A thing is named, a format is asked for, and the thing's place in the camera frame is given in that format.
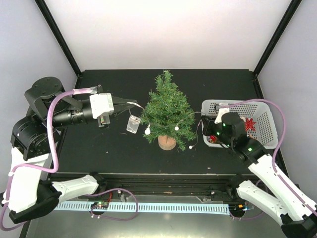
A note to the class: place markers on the small green christmas tree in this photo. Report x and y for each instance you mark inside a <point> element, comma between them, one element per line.
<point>168,113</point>

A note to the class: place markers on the white slotted cable duct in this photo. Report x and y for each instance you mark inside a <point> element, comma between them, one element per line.
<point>144,207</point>

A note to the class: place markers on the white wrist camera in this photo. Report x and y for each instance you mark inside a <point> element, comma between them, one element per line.
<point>222,109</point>
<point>101,104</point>

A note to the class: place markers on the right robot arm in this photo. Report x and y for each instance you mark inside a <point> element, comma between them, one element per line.
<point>286,204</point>

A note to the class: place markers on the clear battery box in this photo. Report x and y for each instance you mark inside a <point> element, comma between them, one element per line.
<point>133,124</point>

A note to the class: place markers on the red star ornament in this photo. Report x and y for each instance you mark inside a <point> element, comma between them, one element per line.
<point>250,124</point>

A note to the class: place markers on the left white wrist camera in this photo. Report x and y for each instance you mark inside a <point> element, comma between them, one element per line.
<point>101,104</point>

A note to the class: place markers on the white perforated plastic basket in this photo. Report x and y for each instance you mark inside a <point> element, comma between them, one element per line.
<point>263,130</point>

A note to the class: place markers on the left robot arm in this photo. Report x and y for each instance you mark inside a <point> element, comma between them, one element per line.
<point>33,151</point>

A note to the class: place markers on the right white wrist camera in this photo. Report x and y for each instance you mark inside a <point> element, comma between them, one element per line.
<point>222,109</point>

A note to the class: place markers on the black frame post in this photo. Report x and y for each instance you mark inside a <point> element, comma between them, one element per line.
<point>288,15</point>
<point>46,13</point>

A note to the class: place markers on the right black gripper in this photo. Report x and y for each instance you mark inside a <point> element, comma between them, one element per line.
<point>206,128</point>

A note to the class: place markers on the wooden tree base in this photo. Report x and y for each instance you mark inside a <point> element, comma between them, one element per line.
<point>166,143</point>

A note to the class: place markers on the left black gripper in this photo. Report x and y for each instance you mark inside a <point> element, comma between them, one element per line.
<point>119,104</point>

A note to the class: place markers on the right black frame post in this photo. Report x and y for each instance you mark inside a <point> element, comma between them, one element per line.
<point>288,15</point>

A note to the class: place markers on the left black frame post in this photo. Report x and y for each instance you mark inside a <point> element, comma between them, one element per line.
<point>46,13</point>

